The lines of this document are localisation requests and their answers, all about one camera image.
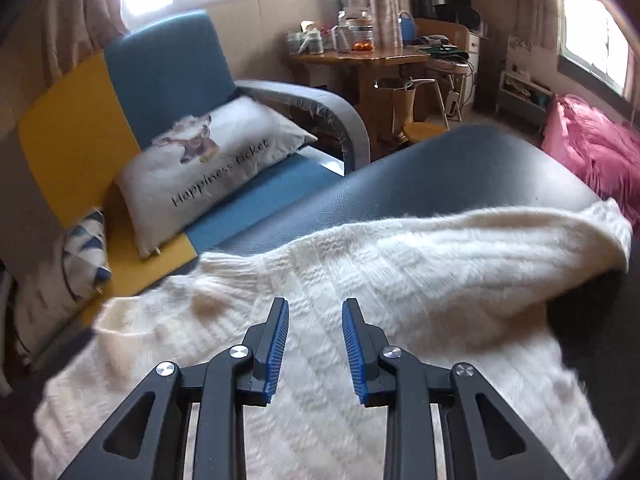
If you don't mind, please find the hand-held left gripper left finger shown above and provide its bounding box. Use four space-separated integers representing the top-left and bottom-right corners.
57 297 290 480

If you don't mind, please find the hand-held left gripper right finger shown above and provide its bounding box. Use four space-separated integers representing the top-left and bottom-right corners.
341 298 571 480

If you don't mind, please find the white knit sweater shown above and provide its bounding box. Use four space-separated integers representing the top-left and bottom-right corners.
32 199 633 480

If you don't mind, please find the black leather bench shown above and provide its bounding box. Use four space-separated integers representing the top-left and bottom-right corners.
0 125 640 480

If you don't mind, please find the white printed cushion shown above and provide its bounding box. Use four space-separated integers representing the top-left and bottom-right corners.
114 96 318 259

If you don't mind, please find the round wooden stool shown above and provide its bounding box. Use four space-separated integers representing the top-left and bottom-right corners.
402 121 448 143

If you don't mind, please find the wooden desk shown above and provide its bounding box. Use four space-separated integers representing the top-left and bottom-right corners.
287 47 433 161

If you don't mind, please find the blue yellow grey sofa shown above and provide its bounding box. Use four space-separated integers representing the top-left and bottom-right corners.
0 10 371 376

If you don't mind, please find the white shelf unit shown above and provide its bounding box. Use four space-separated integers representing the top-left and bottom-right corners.
497 70 553 123

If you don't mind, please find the row of small glass jars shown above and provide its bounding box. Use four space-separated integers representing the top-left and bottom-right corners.
286 22 337 57

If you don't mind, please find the pink blanket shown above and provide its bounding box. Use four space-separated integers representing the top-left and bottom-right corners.
541 94 640 231

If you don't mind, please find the glass jar with oranges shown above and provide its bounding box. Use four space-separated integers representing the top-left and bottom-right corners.
337 7 376 53

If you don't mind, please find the blue jug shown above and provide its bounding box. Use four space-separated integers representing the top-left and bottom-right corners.
398 11 417 46

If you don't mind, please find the black electronic appliance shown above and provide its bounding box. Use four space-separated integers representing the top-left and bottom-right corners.
407 0 483 26

